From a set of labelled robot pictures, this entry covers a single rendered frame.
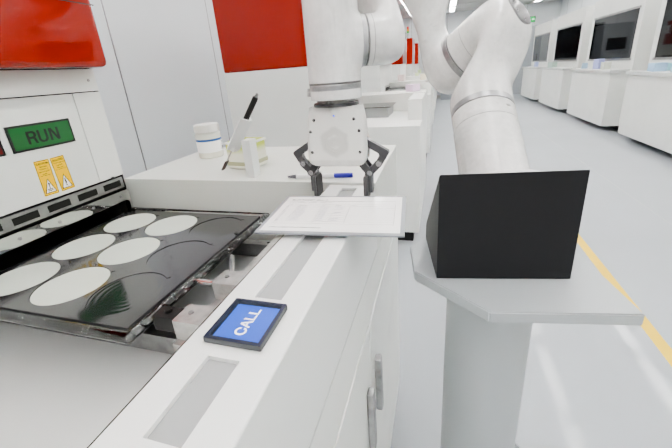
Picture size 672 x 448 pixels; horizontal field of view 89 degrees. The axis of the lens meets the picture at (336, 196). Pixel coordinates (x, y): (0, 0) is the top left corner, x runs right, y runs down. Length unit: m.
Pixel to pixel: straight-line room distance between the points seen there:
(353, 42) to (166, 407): 0.48
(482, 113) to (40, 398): 0.78
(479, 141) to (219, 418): 0.56
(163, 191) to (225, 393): 0.68
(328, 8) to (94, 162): 0.64
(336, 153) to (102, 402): 0.45
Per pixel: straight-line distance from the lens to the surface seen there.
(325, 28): 0.55
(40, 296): 0.67
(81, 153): 0.93
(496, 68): 0.77
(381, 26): 0.57
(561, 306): 0.64
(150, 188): 0.95
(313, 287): 0.38
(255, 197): 0.78
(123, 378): 0.58
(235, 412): 0.29
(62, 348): 0.69
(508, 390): 0.84
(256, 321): 0.34
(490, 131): 0.68
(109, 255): 0.73
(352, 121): 0.56
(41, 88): 0.90
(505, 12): 0.81
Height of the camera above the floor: 1.17
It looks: 20 degrees down
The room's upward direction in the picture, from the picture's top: 4 degrees counter-clockwise
